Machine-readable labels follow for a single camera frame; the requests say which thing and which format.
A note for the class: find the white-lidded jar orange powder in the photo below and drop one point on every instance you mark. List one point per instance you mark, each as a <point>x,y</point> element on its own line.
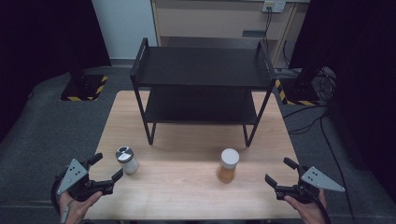
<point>229,165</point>

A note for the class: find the dark curtain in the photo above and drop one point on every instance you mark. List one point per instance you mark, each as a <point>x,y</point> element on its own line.
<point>40,46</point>
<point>364,77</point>

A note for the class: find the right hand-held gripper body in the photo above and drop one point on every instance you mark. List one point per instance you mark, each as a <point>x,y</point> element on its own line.
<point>314,179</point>

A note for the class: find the silver-lidded glass jar white powder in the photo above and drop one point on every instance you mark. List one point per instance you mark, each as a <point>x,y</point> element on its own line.
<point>126,157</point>

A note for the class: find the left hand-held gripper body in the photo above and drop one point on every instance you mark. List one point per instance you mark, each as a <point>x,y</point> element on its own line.
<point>74,174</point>

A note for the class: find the black stand with striped base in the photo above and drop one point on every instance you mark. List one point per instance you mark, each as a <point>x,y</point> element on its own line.
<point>84,88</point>
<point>299,90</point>

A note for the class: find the beige wooden cabinet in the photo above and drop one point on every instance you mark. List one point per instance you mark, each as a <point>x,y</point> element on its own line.
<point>211,21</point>

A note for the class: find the person's right hand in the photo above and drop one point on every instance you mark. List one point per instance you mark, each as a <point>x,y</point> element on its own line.
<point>311,213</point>

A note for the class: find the white wall socket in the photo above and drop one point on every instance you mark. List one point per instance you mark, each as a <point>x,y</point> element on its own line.
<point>274,5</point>

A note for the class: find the black two-tier metal shelf rack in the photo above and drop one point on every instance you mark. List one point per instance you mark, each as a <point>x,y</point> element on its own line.
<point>202,67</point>

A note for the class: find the person's left hand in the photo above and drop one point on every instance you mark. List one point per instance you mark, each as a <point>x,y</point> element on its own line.
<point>74,210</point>

